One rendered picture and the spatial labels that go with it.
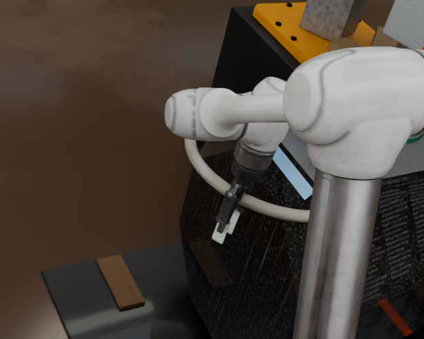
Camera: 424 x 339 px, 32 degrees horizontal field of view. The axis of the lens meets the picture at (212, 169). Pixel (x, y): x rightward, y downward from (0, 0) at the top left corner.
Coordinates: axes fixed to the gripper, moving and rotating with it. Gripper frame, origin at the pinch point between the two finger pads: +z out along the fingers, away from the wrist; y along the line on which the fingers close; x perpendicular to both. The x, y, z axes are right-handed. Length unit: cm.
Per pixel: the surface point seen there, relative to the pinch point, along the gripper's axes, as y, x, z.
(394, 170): 61, -27, -3
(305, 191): 34.5, -8.8, 1.7
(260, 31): 133, 52, 7
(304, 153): 47.3, -1.9, -1.5
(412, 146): 79, -27, -5
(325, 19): 143, 30, -6
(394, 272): 43, -41, 17
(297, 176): 38.2, -4.3, 1.0
